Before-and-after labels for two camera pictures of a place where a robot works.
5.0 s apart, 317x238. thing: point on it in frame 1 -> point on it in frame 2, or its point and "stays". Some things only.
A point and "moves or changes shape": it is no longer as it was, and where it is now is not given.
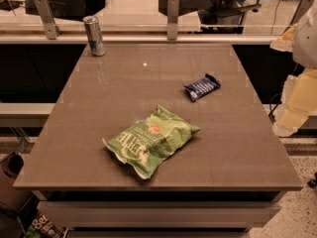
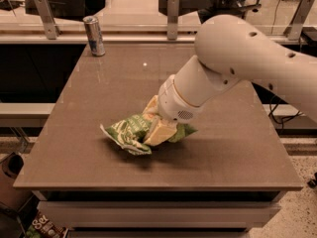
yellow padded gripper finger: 285,43 -> 152,108
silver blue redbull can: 94,34 stays
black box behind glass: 67,0 stays
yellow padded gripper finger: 299,101 -> 158,132
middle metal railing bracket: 172,22 stays
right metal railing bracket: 304,4 stays
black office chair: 221,7 stays
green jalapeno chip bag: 145,145 moves or changes shape
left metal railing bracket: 52,28 stays
